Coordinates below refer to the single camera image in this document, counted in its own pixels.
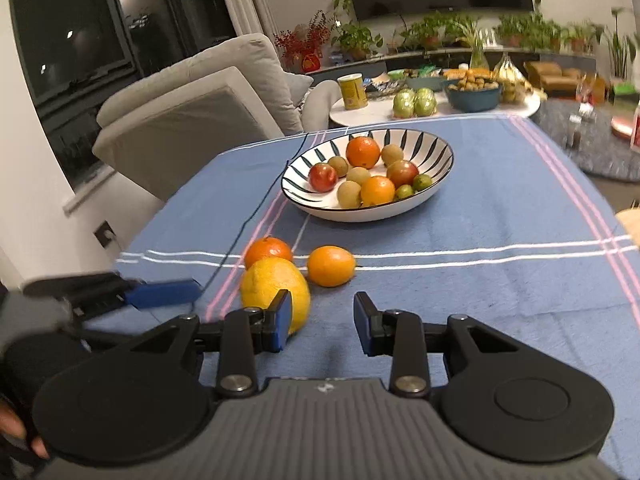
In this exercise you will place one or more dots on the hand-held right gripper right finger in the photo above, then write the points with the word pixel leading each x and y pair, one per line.
pixel 362 321

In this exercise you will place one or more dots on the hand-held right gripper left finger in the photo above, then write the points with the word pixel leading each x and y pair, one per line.
pixel 282 322

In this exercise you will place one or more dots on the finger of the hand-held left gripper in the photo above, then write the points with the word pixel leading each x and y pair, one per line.
pixel 160 294

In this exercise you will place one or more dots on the yellow lemon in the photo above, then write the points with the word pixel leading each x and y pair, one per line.
pixel 270 285

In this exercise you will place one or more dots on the medium orange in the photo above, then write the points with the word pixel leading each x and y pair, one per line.
pixel 378 191

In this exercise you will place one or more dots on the green lime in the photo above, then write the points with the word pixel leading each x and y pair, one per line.
pixel 422 182
pixel 404 191

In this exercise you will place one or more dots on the dark red apple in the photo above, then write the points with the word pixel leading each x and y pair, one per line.
pixel 402 173

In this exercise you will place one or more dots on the striped black white bowl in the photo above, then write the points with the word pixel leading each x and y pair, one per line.
pixel 430 146

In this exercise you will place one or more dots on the small orange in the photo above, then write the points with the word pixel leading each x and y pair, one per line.
pixel 331 266
pixel 267 252

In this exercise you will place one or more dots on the blue striped tablecloth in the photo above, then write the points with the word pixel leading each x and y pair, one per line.
pixel 450 220

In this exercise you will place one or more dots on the large orange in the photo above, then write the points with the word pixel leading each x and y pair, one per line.
pixel 363 152

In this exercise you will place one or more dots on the grey sofa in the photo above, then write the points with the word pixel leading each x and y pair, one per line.
pixel 200 110

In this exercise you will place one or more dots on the round white coffee table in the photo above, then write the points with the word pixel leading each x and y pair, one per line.
pixel 380 113

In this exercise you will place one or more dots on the yellow can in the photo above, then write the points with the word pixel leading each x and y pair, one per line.
pixel 353 92

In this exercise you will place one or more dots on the large teal bowl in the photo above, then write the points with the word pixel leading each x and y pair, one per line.
pixel 472 101

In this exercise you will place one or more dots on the small teal bowl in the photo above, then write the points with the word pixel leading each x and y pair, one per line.
pixel 425 83

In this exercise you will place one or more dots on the dark window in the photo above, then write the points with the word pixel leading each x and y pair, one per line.
pixel 75 60

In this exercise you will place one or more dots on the pile of longans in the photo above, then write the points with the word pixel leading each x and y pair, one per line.
pixel 472 82

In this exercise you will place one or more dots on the green potted plant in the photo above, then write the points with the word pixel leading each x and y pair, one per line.
pixel 512 28
pixel 357 39
pixel 432 28
pixel 550 33
pixel 580 36

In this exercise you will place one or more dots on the round wooden side table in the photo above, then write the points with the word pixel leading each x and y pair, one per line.
pixel 629 227

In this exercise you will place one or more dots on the red berry branches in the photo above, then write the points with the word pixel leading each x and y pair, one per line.
pixel 300 40

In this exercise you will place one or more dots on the small dark bottle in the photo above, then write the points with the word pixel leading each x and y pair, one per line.
pixel 576 132

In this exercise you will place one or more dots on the bunch of bananas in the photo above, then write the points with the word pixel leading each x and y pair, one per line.
pixel 510 76

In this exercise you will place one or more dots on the glass vase with green plant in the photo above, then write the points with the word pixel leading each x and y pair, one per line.
pixel 478 57

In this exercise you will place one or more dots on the dark marble coffee table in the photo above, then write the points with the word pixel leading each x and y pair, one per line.
pixel 600 156

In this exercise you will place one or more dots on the open cardboard box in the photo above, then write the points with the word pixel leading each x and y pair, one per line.
pixel 550 77

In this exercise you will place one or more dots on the pink plate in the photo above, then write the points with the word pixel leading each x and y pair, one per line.
pixel 622 126

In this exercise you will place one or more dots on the white bottle with red label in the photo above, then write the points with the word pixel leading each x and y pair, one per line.
pixel 636 127

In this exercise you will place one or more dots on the green box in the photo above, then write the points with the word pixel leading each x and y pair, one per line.
pixel 625 89

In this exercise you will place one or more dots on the tall leafy floor plant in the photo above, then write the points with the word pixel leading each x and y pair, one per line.
pixel 620 50

